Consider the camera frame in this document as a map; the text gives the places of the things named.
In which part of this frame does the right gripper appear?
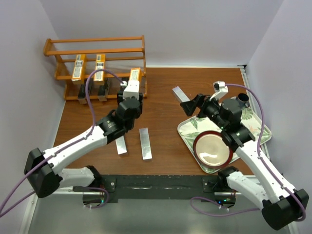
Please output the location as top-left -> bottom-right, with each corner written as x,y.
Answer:
180,94 -> 227,130

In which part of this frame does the black toothpaste box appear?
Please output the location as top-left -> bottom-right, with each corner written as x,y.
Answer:
97,81 -> 110,102
77,84 -> 92,104

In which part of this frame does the silver gold R&O toothpaste box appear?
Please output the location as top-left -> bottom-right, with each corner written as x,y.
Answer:
129,68 -> 142,82

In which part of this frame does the orange toothpaste box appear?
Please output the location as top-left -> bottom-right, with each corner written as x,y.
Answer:
93,54 -> 106,85

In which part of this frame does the yellow toothpaste box with barcode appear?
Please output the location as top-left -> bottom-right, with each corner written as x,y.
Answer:
71,54 -> 86,84

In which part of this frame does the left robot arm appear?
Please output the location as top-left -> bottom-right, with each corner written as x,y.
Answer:
24,91 -> 143,198

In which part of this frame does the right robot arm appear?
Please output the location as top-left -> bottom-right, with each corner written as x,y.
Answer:
180,94 -> 309,230

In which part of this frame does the orange wooden three-tier shelf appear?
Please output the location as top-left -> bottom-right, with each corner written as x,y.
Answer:
43,36 -> 147,101

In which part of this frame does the red rimmed cream plate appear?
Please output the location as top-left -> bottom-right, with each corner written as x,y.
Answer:
193,130 -> 234,169

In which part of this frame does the dark blue mug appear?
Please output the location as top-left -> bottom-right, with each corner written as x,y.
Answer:
236,93 -> 250,108

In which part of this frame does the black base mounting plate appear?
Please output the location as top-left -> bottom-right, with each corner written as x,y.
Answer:
73,174 -> 237,204

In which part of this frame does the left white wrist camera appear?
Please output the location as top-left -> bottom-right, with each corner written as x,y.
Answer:
121,80 -> 140,100

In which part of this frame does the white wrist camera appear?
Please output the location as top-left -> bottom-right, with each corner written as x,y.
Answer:
121,80 -> 140,100
210,81 -> 228,101

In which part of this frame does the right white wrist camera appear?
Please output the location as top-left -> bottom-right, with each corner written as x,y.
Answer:
210,81 -> 228,101

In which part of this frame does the aluminium frame rail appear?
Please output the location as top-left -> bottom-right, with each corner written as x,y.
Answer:
19,187 -> 103,234

